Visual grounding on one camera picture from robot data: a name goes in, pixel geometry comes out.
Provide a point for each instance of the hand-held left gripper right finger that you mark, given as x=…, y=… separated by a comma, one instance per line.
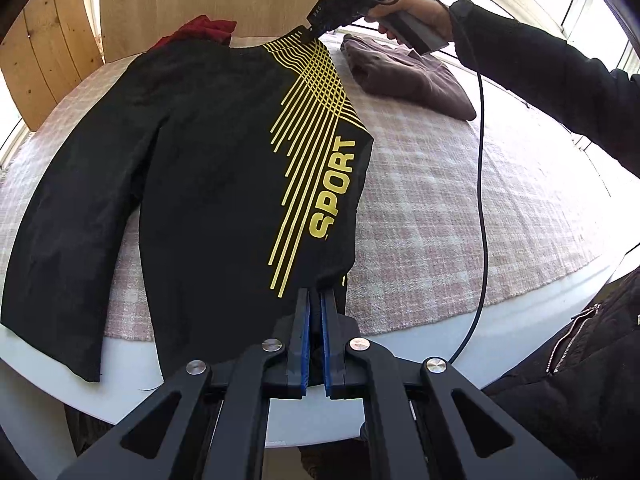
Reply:
x=327, y=350

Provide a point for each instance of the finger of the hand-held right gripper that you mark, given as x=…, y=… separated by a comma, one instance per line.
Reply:
x=310, y=34

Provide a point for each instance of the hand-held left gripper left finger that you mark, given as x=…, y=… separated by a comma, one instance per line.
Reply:
x=303, y=350

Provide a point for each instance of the black shirt yellow stripes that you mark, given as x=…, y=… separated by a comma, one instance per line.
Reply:
x=210, y=160

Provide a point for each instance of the person's right forearm black sleeve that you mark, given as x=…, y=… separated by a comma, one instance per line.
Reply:
x=550, y=75

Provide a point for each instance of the person's right hand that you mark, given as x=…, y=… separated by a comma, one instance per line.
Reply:
x=425, y=10

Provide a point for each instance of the folded mauve garment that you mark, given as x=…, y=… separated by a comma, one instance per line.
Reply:
x=405, y=72

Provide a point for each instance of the red cloth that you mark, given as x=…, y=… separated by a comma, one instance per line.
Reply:
x=200, y=30

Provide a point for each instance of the pink checked blanket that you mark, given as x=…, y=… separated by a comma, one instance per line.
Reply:
x=450, y=185

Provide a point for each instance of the person's black zipper jacket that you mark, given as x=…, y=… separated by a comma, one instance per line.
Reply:
x=575, y=385

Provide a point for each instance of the white window frame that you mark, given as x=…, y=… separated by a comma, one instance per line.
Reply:
x=590, y=5

